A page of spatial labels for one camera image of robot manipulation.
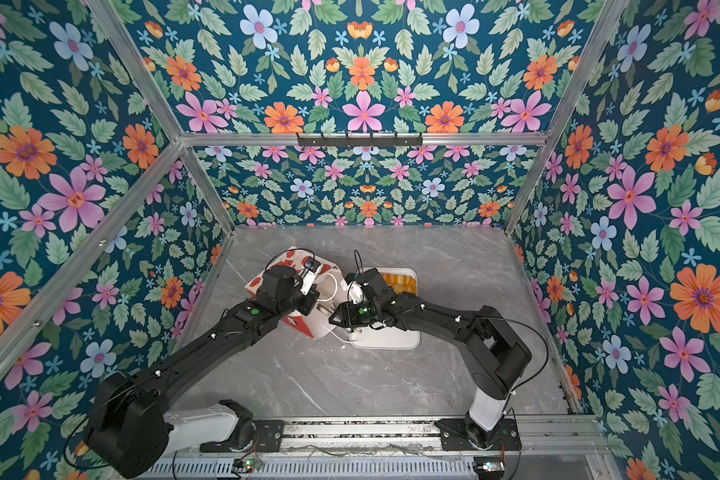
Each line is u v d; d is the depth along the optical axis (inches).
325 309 32.3
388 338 35.6
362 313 29.0
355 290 30.9
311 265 27.7
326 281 33.1
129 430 15.9
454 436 28.7
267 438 29.0
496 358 18.1
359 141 36.6
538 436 29.6
